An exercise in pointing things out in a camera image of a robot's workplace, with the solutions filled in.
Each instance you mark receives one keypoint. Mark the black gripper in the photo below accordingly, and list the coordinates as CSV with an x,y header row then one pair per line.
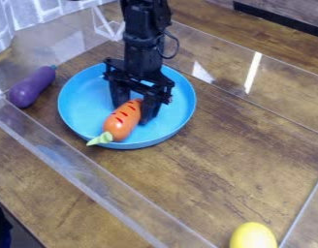
x,y
138,73

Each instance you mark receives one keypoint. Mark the orange toy carrot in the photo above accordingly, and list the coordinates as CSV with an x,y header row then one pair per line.
x,y
121,123

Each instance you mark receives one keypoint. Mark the blue plastic plate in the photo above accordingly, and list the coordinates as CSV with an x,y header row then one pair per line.
x,y
85,106

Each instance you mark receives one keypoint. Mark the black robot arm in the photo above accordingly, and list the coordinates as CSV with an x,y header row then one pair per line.
x,y
148,17

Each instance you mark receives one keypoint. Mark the purple toy eggplant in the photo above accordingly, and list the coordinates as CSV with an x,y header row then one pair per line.
x,y
26,91

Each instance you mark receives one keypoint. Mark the white patterned curtain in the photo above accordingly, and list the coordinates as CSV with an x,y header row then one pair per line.
x,y
20,14

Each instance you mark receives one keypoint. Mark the yellow toy lemon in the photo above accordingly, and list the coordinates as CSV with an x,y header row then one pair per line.
x,y
253,235

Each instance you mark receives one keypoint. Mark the clear acrylic enclosure wall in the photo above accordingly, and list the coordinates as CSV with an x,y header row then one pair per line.
x,y
240,165

